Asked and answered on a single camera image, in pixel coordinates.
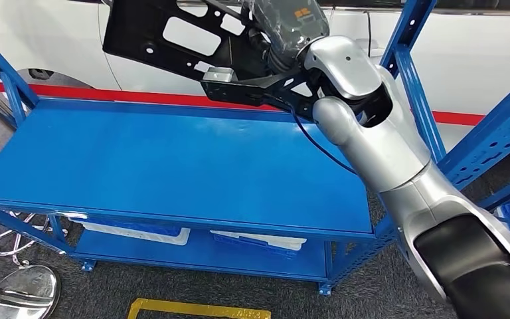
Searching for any chrome stanchion post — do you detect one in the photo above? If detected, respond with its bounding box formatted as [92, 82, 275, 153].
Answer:
[0, 264, 61, 319]

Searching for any chrome stool base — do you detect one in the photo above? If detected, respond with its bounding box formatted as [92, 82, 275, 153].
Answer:
[0, 211, 69, 270]

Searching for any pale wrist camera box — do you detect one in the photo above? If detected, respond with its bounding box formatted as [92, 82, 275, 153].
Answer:
[202, 66, 234, 83]

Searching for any black plastic panel part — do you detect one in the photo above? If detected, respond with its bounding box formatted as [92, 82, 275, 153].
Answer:
[102, 0, 282, 84]

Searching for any red barrier belt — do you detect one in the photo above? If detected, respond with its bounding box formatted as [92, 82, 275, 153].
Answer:
[0, 80, 487, 128]

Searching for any thin black cable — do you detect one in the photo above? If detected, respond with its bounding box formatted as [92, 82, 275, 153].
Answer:
[363, 11, 373, 58]

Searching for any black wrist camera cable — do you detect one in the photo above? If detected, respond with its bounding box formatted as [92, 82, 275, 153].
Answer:
[264, 92, 359, 177]

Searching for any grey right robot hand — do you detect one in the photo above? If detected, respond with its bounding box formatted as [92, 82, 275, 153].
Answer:
[242, 0, 331, 54]

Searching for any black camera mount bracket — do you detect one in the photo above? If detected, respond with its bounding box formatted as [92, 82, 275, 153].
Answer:
[201, 70, 326, 123]

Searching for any white car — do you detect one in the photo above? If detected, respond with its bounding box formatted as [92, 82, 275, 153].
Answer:
[0, 0, 510, 153]

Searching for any white plastic bin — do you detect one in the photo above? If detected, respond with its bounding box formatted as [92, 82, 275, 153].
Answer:
[68, 217, 191, 247]
[211, 229, 307, 253]

